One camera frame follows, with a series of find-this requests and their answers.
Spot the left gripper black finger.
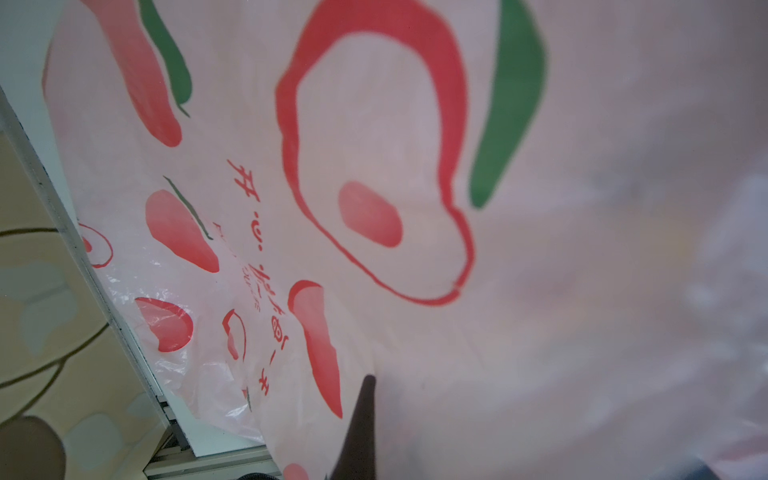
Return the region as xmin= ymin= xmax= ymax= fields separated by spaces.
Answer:
xmin=329 ymin=375 xmax=377 ymax=480

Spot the pink plastic bag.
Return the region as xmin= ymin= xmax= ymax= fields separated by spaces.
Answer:
xmin=43 ymin=1 xmax=767 ymax=479

